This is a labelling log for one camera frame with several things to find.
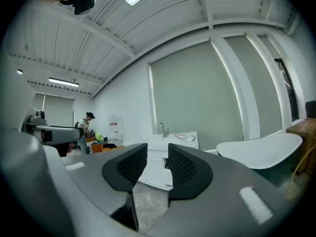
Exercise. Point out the dark window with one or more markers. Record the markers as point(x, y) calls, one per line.
point(292, 100)

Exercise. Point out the black head camera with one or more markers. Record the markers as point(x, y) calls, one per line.
point(85, 5)

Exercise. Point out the small ceiling light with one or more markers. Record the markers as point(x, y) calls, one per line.
point(19, 71)

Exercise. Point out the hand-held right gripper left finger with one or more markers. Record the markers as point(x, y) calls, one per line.
point(116, 174)

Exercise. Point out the white water dispenser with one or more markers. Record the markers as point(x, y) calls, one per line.
point(114, 138)

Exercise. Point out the white vanity cabinet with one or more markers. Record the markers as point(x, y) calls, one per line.
point(155, 167)

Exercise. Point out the person's left hand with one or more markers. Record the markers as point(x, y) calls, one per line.
point(65, 149)

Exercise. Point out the grey device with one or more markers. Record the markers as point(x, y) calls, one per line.
point(37, 117)

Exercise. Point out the black bag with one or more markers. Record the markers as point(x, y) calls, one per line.
point(311, 110)

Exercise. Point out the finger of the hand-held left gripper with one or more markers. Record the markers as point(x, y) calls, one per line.
point(67, 133)

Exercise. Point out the yellow green bag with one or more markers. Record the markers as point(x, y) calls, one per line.
point(99, 137)

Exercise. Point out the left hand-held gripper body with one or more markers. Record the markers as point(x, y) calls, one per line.
point(45, 132)

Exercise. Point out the brown wooden cabinet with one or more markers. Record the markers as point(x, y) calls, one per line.
point(306, 130)

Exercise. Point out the water jug red label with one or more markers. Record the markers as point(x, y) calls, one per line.
point(115, 125)

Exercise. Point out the striped cloth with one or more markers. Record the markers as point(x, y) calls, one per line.
point(88, 148)

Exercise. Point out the white washbasin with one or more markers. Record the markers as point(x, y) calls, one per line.
point(158, 142)

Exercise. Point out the grey roller blind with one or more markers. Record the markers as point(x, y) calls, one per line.
point(270, 47)
point(192, 95)
point(59, 110)
point(259, 88)

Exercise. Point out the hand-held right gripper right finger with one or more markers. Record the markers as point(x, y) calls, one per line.
point(202, 179)

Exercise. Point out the chrome faucet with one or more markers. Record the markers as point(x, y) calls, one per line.
point(163, 130)

